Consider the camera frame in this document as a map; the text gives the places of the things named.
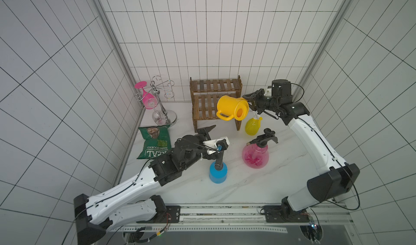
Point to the aluminium mounting rail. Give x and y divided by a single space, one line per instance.
206 217

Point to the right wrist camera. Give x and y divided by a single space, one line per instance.
268 91

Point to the clear wine glass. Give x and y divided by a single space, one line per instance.
159 117

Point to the yellow trigger spray bottle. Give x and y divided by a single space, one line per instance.
253 125

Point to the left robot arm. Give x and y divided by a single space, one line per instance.
96 215

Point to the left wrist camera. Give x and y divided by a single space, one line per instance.
220 144

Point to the chrome wine glass rack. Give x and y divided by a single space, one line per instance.
163 91

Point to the blue pump spray bottle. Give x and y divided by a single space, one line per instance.
218 170

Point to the pink pump spray bottle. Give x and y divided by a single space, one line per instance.
255 154

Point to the brown wooden slatted shelf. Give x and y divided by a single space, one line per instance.
205 95

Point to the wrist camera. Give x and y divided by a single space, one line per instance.
220 144
268 91

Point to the green chips bag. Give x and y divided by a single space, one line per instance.
156 141

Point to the yellow plastic watering can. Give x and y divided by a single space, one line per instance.
229 108

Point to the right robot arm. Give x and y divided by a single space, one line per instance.
335 175

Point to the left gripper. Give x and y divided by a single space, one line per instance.
205 131

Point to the pink wine glass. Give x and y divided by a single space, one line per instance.
149 100

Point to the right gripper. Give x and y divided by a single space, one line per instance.
257 99

